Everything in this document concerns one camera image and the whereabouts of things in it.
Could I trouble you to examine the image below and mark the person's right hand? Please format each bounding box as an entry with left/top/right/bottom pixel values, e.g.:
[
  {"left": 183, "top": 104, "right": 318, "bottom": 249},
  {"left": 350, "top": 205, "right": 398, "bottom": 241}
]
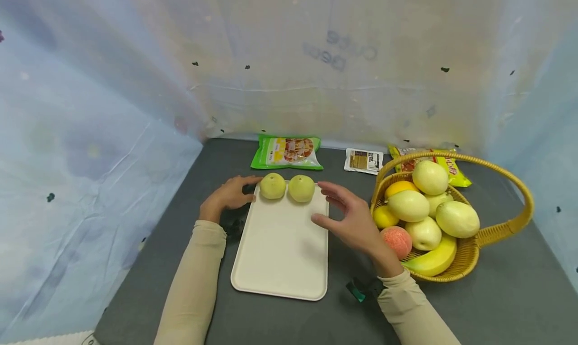
[{"left": 311, "top": 181, "right": 404, "bottom": 278}]

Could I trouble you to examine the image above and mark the person's left hand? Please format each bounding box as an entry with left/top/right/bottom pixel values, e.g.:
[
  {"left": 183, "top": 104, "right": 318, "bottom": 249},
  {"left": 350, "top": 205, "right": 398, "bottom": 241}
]
[{"left": 199, "top": 175, "right": 263, "bottom": 224}]

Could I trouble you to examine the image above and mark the person's right forearm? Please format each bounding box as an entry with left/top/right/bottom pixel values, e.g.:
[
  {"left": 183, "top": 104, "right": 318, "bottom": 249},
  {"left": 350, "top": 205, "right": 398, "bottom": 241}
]
[{"left": 377, "top": 269, "right": 462, "bottom": 345}]

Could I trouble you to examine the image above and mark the person's left forearm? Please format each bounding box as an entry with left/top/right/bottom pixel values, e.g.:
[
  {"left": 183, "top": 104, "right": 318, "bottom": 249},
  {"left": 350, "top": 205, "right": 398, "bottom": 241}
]
[{"left": 154, "top": 220, "right": 227, "bottom": 345}]

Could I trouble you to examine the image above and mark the round yellow-green fruit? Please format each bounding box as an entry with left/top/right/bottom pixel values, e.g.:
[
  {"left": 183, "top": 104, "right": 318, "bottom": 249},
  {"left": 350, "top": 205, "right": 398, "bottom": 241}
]
[
  {"left": 288, "top": 175, "right": 316, "bottom": 204},
  {"left": 259, "top": 172, "right": 287, "bottom": 200}
]

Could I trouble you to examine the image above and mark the black wrist band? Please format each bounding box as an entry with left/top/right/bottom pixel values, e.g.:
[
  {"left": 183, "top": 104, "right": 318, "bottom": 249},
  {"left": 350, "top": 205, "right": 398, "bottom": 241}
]
[
  {"left": 224, "top": 219, "right": 245, "bottom": 241},
  {"left": 346, "top": 277, "right": 384, "bottom": 303}
]

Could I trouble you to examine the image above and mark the small white packet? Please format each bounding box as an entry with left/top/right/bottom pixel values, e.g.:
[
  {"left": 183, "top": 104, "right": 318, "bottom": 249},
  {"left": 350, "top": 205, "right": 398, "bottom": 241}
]
[{"left": 343, "top": 148, "right": 384, "bottom": 176}]

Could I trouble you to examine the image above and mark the white rectangular tray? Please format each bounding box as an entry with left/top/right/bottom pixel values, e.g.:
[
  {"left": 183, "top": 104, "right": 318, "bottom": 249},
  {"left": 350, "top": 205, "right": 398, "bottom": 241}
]
[{"left": 230, "top": 180, "right": 330, "bottom": 301}]

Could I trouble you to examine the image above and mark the green and white food packet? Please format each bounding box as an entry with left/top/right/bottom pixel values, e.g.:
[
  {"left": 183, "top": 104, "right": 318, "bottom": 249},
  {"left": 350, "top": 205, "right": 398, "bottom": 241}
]
[{"left": 250, "top": 135, "right": 325, "bottom": 170}]

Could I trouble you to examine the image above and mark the yellow lemon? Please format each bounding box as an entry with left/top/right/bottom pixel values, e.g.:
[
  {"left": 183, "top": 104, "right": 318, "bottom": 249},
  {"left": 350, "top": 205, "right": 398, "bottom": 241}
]
[{"left": 372, "top": 206, "right": 400, "bottom": 229}]

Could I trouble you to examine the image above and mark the orange fruit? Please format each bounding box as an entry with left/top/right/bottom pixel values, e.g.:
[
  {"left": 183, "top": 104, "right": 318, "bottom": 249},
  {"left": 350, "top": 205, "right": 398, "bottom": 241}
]
[{"left": 384, "top": 180, "right": 420, "bottom": 201}]

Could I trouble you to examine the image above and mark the pinkish red peach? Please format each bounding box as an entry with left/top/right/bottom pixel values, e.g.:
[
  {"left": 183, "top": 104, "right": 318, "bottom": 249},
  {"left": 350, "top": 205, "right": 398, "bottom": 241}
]
[{"left": 380, "top": 226, "right": 413, "bottom": 260}]

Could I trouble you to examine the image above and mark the pale green apple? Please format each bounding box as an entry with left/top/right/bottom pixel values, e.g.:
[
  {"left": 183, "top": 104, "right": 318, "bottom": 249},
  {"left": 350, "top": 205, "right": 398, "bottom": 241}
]
[{"left": 404, "top": 217, "right": 443, "bottom": 251}]

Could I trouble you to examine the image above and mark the pale green pear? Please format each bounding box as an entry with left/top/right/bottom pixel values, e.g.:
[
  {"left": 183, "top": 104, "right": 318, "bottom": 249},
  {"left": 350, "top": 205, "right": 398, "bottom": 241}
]
[{"left": 411, "top": 160, "right": 450, "bottom": 196}]

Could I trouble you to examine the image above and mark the pale green round fruit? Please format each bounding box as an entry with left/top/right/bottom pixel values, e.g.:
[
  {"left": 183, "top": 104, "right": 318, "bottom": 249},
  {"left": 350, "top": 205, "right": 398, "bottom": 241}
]
[{"left": 424, "top": 192, "right": 454, "bottom": 219}]

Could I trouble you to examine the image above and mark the yellow-green banana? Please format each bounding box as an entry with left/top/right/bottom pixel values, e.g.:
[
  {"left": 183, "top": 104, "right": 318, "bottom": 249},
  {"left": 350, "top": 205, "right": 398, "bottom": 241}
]
[{"left": 401, "top": 233, "right": 458, "bottom": 277}]

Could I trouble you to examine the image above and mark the large pale green oval fruit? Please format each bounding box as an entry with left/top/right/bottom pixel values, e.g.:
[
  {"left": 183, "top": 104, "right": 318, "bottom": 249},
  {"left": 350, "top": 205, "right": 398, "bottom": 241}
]
[{"left": 435, "top": 201, "right": 481, "bottom": 239}]

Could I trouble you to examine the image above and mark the yellow food packet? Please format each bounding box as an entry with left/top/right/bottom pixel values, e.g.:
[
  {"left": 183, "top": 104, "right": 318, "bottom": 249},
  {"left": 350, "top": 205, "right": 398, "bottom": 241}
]
[{"left": 388, "top": 144, "right": 473, "bottom": 188}]

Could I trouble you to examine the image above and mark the yellow woven basket with handle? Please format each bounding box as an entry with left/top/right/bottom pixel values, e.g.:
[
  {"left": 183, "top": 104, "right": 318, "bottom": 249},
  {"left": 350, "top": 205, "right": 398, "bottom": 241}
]
[{"left": 370, "top": 152, "right": 534, "bottom": 283}]

